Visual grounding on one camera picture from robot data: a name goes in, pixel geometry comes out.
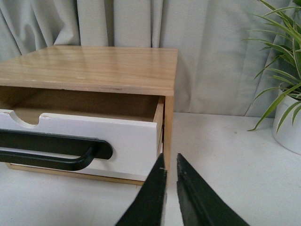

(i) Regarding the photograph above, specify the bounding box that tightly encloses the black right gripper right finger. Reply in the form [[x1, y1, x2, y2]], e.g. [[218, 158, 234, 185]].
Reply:
[[177, 153, 248, 226]]

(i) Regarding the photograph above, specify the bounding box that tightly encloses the black drawer handle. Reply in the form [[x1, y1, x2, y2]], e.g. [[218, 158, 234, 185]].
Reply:
[[0, 129, 113, 171]]

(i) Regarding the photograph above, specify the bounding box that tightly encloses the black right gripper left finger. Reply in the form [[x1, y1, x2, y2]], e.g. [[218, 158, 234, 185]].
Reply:
[[116, 153, 167, 226]]

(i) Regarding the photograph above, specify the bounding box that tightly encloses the white plant pot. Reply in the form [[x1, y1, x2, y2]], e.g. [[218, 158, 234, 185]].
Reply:
[[272, 96, 301, 154]]

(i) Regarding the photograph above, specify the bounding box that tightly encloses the green spider plant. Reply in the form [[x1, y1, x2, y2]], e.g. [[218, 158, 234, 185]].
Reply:
[[249, 0, 301, 131]]

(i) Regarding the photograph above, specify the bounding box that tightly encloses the wooden two-drawer cabinet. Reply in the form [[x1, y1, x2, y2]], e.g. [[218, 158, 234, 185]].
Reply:
[[0, 46, 178, 185]]

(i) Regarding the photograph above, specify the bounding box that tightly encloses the grey curtain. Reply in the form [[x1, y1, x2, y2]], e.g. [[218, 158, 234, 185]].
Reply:
[[0, 0, 276, 117]]

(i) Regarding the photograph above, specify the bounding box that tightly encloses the white drawer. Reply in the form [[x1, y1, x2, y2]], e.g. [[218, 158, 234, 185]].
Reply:
[[80, 143, 158, 181], [0, 88, 165, 176]]

